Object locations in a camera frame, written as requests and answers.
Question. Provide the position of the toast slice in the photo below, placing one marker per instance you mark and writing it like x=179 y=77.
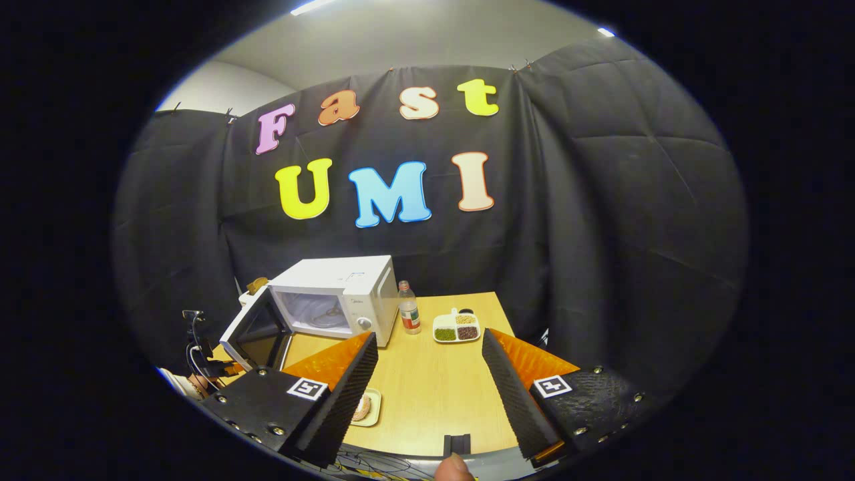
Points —
x=257 y=285

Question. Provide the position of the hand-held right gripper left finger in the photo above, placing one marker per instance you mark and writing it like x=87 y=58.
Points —
x=347 y=394

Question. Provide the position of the white divided plate of beans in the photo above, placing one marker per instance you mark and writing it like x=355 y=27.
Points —
x=457 y=329

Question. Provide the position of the clear bottle with red label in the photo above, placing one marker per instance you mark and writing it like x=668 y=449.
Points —
x=409 y=314

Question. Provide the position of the small pale green plate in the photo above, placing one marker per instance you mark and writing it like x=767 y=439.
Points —
x=374 y=409

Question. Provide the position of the black table clamp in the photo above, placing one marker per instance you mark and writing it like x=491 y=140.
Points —
x=457 y=445

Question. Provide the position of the white toaster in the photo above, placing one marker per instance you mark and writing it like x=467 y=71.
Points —
x=248 y=298

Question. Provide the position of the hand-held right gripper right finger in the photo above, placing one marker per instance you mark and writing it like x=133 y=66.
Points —
x=511 y=394

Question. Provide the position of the small ceiling light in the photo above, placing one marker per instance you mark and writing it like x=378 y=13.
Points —
x=605 y=31

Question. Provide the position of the white microwave oven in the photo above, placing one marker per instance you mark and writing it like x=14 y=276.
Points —
x=334 y=274

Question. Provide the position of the black backdrop cloth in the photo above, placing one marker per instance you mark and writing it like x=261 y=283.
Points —
x=601 y=200

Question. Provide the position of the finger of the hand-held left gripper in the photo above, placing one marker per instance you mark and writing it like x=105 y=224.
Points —
x=232 y=367

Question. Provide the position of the ceiling strip light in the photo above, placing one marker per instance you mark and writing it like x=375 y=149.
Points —
x=310 y=7

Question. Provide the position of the brown bread roll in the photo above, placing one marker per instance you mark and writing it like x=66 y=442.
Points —
x=363 y=407

